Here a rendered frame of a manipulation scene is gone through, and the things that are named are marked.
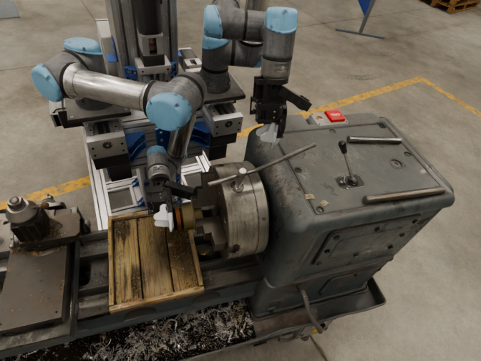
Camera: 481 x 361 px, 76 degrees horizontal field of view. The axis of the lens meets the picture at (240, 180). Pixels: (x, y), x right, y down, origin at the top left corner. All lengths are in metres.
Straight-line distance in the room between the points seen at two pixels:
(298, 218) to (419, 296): 1.76
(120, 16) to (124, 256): 0.90
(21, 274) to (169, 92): 0.70
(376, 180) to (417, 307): 1.55
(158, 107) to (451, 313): 2.28
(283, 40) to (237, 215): 0.47
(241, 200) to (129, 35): 0.84
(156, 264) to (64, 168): 1.79
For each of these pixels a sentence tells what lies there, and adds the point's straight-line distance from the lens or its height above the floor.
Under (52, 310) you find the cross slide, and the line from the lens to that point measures 1.09.
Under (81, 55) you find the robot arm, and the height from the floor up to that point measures 1.37.
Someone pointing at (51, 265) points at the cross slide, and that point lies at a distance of 1.15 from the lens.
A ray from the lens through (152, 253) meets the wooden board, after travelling 1.19.
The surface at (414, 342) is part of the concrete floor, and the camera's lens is 2.38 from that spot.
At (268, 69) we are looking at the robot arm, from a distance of 0.81.
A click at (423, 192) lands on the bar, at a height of 1.28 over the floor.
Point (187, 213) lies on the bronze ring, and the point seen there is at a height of 1.12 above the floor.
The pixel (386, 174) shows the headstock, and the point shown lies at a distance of 1.11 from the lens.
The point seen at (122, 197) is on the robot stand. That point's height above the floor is 0.21.
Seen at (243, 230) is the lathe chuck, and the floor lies 1.16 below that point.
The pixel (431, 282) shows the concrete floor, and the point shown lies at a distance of 2.66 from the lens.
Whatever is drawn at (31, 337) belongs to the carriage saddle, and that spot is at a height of 0.93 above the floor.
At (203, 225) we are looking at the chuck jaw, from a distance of 0.98.
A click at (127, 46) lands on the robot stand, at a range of 1.44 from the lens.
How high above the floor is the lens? 1.92
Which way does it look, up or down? 48 degrees down
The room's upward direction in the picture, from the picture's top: 10 degrees clockwise
